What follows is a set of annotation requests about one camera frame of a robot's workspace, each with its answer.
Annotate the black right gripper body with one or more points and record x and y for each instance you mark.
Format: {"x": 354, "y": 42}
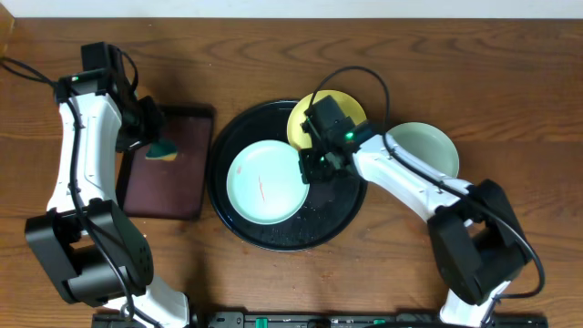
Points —
{"x": 318, "y": 167}

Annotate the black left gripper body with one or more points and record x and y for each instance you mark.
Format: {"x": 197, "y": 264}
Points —
{"x": 144, "y": 127}

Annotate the green yellow sponge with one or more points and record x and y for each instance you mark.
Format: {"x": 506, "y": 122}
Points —
{"x": 162, "y": 149}

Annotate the yellow plate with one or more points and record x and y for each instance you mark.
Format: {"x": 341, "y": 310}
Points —
{"x": 299, "y": 139}

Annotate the light green plate front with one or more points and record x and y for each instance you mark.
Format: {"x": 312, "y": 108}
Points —
{"x": 264, "y": 183}

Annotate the light green plate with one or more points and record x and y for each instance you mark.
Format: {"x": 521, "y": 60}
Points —
{"x": 264, "y": 183}
{"x": 429, "y": 144}

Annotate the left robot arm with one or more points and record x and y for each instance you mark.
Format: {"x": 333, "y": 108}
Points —
{"x": 89, "y": 249}

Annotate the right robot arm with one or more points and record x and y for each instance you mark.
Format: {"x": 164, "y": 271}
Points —
{"x": 478, "y": 244}

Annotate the round black tray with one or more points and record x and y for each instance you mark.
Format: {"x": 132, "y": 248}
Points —
{"x": 328, "y": 210}

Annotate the rectangular black sponge tray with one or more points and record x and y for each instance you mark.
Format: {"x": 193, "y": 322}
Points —
{"x": 169, "y": 189}

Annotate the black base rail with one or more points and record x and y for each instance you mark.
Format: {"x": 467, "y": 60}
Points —
{"x": 270, "y": 320}

